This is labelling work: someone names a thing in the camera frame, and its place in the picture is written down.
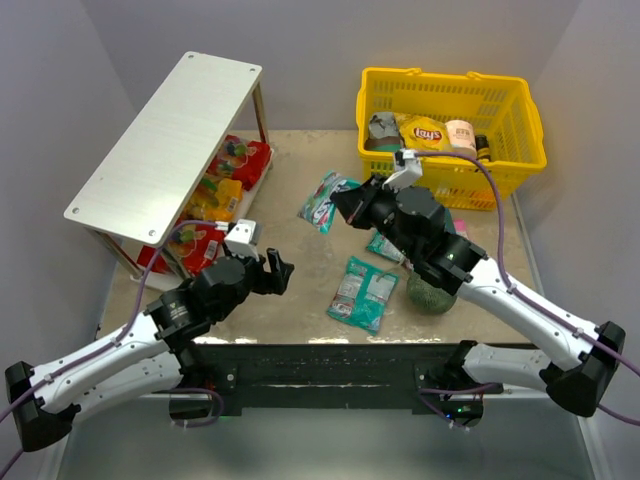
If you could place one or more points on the teal mint candy bag front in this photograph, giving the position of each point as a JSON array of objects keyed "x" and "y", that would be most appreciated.
[{"x": 362, "y": 296}]

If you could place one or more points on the orange gummy candy bag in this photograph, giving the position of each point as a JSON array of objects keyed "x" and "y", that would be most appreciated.
[{"x": 214, "y": 199}]

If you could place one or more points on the pink rectangular box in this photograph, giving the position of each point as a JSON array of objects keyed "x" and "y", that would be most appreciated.
[{"x": 460, "y": 228}]

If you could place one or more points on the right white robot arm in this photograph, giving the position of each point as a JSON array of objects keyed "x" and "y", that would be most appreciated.
[{"x": 574, "y": 359}]

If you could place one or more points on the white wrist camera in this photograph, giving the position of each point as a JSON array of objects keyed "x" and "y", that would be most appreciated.
[
  {"x": 242, "y": 238},
  {"x": 407, "y": 170}
]

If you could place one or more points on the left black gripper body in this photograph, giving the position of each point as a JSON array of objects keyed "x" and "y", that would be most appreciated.
[{"x": 267, "y": 276}]

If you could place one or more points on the red fruit candy bag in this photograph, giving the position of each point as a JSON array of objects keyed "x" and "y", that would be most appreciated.
[{"x": 241, "y": 160}]

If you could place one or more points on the teal Fox's candy bag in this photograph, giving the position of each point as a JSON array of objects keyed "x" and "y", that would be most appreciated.
[{"x": 318, "y": 209}]

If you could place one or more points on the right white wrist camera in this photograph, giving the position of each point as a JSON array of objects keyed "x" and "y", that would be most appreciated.
[{"x": 407, "y": 170}]

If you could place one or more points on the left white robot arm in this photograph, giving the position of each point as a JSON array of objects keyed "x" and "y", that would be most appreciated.
[{"x": 153, "y": 353}]

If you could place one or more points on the white two-tier shelf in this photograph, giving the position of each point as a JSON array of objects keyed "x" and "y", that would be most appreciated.
[{"x": 139, "y": 189}]

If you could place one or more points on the pink cream jar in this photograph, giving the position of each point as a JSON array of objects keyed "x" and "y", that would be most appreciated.
[{"x": 461, "y": 137}]

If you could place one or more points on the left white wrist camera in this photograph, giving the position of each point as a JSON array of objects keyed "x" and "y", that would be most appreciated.
[{"x": 242, "y": 238}]

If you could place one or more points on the yellow plastic shopping basket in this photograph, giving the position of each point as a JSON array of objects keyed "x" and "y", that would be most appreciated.
[{"x": 498, "y": 107}]

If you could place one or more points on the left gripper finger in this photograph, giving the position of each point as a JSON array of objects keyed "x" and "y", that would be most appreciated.
[
  {"x": 274, "y": 260},
  {"x": 276, "y": 280}
]

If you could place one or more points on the yellow Lays chip bag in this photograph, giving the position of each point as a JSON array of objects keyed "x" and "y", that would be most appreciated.
[{"x": 422, "y": 133}]

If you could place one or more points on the teal mint candy bag rear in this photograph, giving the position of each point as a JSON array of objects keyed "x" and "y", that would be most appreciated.
[{"x": 380, "y": 245}]

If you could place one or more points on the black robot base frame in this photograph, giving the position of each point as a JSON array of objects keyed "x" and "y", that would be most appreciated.
[{"x": 225, "y": 380}]

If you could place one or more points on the teal mint candy bag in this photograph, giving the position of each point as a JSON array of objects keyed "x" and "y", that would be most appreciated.
[
  {"x": 380, "y": 245},
  {"x": 362, "y": 296}
]

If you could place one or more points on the dark brown small bottle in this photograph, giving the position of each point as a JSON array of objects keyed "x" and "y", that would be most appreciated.
[{"x": 483, "y": 151}]

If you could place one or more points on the green round melon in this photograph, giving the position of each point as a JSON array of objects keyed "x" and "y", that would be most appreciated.
[{"x": 427, "y": 299}]

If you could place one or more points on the red candy bag with barcode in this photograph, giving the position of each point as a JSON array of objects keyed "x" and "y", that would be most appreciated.
[{"x": 196, "y": 246}]

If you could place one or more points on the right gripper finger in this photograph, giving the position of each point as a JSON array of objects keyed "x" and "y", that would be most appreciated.
[
  {"x": 357, "y": 217},
  {"x": 353, "y": 201}
]

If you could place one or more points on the grey and teal pouch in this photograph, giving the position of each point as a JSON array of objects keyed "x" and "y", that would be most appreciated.
[{"x": 383, "y": 134}]

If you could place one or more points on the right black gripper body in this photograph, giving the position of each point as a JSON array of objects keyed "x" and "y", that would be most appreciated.
[{"x": 370, "y": 204}]

